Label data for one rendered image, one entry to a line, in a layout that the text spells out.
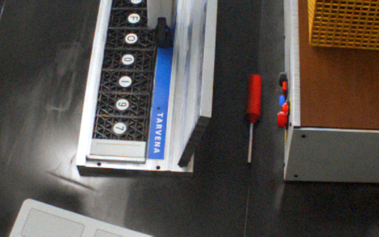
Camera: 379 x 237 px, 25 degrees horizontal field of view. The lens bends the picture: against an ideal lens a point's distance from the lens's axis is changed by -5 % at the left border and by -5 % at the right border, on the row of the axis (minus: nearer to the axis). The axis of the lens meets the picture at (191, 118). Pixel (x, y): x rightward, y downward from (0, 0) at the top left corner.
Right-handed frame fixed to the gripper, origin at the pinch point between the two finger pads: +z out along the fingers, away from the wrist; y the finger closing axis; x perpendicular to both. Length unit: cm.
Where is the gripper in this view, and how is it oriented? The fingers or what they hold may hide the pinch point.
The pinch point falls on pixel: (166, 27)
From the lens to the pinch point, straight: 167.6
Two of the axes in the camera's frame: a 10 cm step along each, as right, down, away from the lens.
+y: -0.6, 8.6, -5.1
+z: 0.2, 5.1, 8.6
